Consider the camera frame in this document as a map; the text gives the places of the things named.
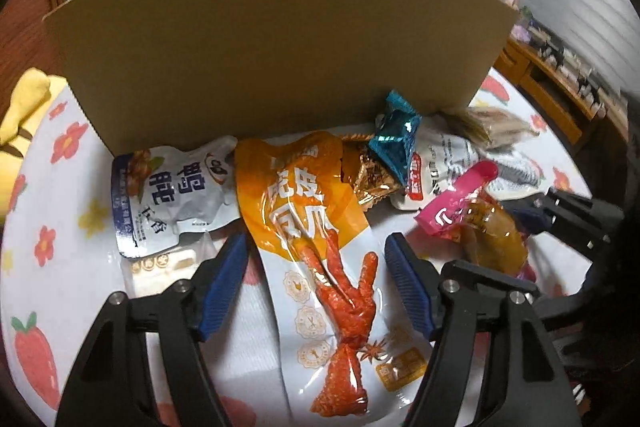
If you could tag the white red label snack packet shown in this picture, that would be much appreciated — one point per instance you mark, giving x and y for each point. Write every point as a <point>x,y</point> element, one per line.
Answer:
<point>445,157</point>

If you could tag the orange chicken feet snack packet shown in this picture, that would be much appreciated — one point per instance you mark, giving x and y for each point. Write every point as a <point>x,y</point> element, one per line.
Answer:
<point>300,217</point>

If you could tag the yellow plush toy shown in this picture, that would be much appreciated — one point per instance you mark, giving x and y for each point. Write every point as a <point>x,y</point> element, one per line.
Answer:
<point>30,102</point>

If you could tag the grey striped snack packet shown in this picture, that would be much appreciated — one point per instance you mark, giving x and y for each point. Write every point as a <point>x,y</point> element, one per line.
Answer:
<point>520,172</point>

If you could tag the teal foil candy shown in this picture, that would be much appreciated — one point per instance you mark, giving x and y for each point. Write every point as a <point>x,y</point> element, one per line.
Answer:
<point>395,137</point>

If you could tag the small white snack packet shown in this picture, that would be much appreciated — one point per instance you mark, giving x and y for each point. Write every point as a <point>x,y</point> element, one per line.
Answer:
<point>160,269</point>

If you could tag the white nut print snack pouch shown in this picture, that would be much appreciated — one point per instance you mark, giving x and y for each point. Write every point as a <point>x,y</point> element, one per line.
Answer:
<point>185,192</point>

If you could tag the row of small trinkets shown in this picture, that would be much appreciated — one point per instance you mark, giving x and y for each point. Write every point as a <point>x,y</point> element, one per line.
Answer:
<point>570,62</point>

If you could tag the fruit and flower print tablecloth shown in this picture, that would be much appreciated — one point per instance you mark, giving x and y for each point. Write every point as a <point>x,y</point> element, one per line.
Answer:
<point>65,227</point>

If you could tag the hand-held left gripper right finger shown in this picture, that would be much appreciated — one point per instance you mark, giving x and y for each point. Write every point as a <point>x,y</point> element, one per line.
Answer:
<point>407,287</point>

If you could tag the brown louvred wooden door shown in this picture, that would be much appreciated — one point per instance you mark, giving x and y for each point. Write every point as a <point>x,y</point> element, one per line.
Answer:
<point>30,32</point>

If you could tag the brown cardboard box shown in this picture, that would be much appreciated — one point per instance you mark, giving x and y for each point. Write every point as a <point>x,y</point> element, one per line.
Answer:
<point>275,47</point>

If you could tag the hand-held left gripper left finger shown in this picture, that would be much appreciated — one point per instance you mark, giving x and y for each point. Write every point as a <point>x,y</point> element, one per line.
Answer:
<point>225,282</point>

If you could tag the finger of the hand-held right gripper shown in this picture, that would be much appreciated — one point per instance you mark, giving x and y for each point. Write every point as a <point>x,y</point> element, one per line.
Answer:
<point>532,216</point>

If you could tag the wooden cabinet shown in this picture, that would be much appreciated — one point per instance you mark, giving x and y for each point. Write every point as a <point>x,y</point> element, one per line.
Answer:
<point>550,97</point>

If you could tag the brown clear snack packet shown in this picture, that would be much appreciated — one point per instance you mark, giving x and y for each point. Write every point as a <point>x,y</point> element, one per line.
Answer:
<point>500,124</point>

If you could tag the pink clear snack packet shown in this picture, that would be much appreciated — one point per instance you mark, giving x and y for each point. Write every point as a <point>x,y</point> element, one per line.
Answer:
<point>460,202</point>

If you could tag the orange foil candy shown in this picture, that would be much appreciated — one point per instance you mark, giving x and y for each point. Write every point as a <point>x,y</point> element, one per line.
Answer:
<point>370,179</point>

